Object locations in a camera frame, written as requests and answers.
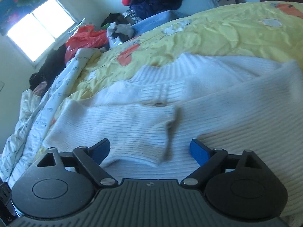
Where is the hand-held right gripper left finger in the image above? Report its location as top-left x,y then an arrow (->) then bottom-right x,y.
37,138 -> 119,190

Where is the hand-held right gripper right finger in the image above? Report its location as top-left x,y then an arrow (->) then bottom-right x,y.
181,138 -> 273,191

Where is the white knitted sweater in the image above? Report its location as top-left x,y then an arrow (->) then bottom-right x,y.
44,53 -> 303,218

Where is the grey and white clothes pile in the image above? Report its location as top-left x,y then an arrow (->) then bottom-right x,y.
106,22 -> 136,48

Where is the white printed quilt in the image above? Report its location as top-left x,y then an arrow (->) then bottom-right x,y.
0,48 -> 103,183

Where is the black clothing pile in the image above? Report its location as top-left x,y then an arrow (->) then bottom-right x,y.
28,44 -> 70,95

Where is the red plastic bag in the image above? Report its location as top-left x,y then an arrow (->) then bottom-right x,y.
64,25 -> 110,62

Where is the yellow printed bed sheet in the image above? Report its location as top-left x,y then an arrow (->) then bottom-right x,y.
41,1 -> 303,152

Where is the dark garment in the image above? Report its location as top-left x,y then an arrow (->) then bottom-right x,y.
101,12 -> 129,28

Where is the window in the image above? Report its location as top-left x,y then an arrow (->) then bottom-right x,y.
6,0 -> 80,63

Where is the light blue blanket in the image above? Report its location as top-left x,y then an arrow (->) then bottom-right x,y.
131,10 -> 193,37

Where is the navy blue jacket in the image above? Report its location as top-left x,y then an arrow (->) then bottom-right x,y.
129,0 -> 185,20

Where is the lotus print window blind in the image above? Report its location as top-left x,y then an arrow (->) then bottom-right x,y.
0,0 -> 59,36

